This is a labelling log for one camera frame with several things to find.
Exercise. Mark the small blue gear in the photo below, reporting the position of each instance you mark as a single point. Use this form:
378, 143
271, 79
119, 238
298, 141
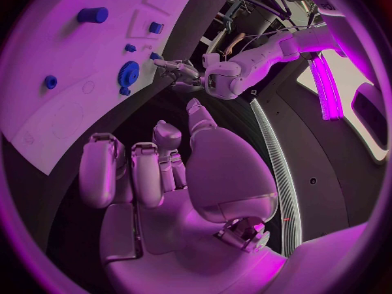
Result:
124, 91

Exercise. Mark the small blue peg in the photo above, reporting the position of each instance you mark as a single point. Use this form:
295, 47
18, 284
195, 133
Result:
130, 48

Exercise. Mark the blue short cylinder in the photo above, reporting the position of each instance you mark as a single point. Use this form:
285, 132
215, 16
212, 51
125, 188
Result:
50, 81

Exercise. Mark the blue plug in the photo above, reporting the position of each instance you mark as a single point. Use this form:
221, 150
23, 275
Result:
155, 27

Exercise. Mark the person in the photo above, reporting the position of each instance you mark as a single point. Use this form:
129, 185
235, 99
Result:
235, 42

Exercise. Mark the white task board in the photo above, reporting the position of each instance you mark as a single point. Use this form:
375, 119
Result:
61, 54

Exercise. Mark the blue long cylinder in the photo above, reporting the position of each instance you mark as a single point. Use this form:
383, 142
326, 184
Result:
92, 15

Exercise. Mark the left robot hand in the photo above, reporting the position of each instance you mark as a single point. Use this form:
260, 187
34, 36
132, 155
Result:
183, 72

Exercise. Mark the blue block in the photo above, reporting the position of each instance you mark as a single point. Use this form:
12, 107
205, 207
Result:
153, 55

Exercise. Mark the glowing light bar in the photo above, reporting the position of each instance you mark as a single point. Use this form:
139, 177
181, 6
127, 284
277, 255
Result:
327, 88

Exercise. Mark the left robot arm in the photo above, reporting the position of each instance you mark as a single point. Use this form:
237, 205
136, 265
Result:
260, 58

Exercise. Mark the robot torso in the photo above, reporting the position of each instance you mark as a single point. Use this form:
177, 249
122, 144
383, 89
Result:
312, 152

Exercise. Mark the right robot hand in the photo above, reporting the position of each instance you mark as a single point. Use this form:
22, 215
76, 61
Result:
226, 176

